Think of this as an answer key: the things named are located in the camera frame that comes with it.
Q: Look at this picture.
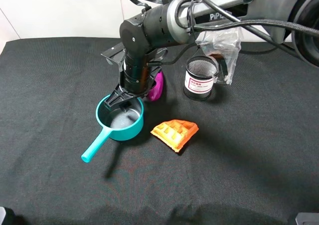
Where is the purple toy eggplant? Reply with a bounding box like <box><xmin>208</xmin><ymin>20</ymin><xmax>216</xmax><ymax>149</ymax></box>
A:
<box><xmin>147</xmin><ymin>71</ymin><xmax>164</xmax><ymax>102</ymax></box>

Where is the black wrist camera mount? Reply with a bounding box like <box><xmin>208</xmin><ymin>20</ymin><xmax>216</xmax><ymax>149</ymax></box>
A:
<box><xmin>101</xmin><ymin>42</ymin><xmax>168</xmax><ymax>66</ymax></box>

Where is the black fabric table cloth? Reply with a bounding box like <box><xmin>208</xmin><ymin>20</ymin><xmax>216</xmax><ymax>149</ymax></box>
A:
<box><xmin>0</xmin><ymin>38</ymin><xmax>319</xmax><ymax>225</ymax></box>

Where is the black mesh pen cup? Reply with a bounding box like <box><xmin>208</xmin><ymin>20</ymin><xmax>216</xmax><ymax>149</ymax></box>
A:
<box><xmin>183</xmin><ymin>56</ymin><xmax>218</xmax><ymax>101</ymax></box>

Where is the black braided cable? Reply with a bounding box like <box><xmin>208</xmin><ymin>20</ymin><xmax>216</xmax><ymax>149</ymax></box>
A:
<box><xmin>123</xmin><ymin>0</ymin><xmax>319</xmax><ymax>69</ymax></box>

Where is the teal toy saucepan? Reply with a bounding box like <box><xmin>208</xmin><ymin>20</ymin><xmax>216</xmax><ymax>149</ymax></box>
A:
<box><xmin>81</xmin><ymin>95</ymin><xmax>144</xmax><ymax>163</ymax></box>

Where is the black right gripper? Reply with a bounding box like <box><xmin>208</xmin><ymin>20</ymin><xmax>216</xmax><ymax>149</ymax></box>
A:
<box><xmin>104</xmin><ymin>61</ymin><xmax>161</xmax><ymax>113</ymax></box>

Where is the orange toy waffle slice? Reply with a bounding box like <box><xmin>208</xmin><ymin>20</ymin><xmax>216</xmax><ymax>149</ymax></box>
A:
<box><xmin>151</xmin><ymin>119</ymin><xmax>199</xmax><ymax>153</ymax></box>

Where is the clear plastic bag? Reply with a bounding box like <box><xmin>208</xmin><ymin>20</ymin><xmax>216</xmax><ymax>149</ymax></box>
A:
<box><xmin>195</xmin><ymin>27</ymin><xmax>243</xmax><ymax>85</ymax></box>

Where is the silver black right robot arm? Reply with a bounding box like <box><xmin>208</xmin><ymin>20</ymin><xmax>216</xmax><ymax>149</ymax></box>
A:
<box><xmin>103</xmin><ymin>0</ymin><xmax>319</xmax><ymax>110</ymax></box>

